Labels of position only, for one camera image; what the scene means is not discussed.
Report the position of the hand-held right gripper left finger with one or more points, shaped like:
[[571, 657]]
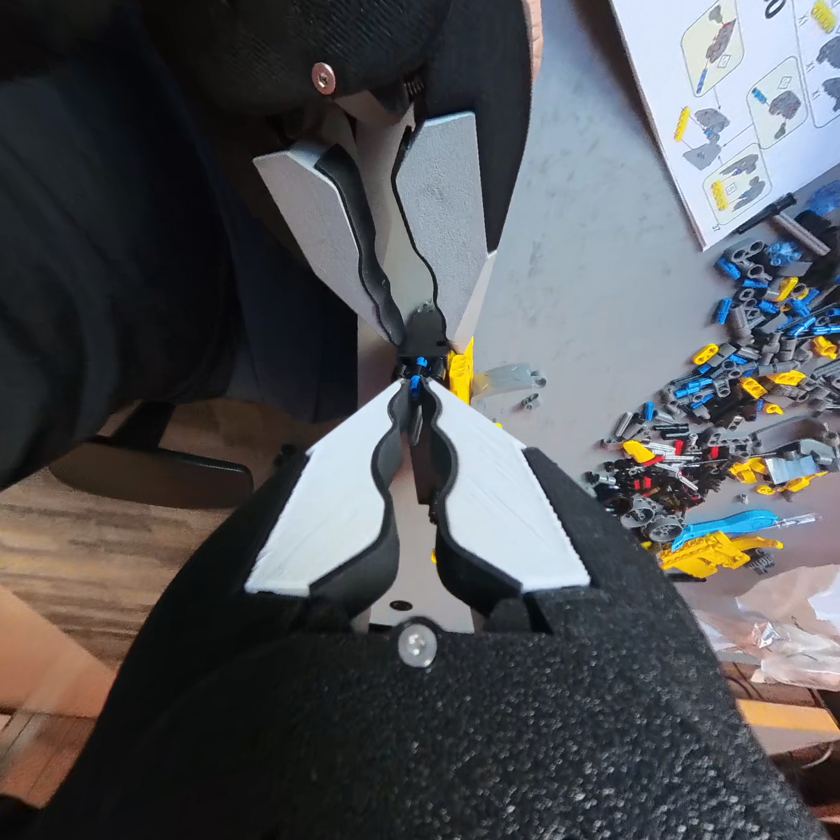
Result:
[[322, 519]]

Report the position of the blue brick pin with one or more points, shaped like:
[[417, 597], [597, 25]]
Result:
[[415, 362]]

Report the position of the building instruction booklet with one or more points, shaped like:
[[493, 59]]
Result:
[[735, 92]]

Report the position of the orange wooden table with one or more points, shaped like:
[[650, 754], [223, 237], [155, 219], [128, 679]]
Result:
[[788, 718]]

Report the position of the light blue curved brick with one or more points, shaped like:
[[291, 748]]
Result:
[[729, 525]]

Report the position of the yellow toy brick vehicle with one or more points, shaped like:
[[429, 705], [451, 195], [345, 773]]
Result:
[[460, 368]]

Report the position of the grey desk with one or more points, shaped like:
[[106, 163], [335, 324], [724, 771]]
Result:
[[591, 289]]

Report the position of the clear plastic bags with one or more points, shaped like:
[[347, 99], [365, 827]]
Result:
[[788, 617]]

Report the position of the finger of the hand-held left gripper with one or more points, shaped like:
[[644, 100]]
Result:
[[315, 210], [446, 197]]

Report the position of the person's legs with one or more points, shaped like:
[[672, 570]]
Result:
[[105, 236]]

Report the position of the black chair armrest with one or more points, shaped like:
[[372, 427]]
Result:
[[158, 473]]

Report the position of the pile of loose toy bricks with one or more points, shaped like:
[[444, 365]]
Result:
[[735, 420]]

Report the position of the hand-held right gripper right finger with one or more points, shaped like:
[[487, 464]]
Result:
[[512, 519]]

